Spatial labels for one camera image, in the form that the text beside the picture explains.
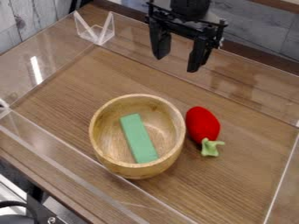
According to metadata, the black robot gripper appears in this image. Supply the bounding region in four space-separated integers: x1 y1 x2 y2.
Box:
145 0 228 73

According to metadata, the light wooden bowl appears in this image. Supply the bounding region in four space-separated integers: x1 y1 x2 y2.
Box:
88 94 185 179

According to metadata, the green rectangular stick block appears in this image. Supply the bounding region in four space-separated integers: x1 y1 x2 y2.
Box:
120 114 158 164

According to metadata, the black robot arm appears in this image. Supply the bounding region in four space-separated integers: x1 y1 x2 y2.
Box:
145 0 228 73

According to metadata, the red plush strawberry toy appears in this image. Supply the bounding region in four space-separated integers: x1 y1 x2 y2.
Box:
185 106 224 157

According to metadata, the clear acrylic corner bracket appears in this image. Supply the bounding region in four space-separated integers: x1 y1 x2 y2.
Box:
73 11 114 46

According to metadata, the clear acrylic enclosure wall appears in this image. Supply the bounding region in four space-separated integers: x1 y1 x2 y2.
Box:
0 5 299 224

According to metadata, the black metal table mount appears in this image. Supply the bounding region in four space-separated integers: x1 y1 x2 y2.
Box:
0 185 66 224

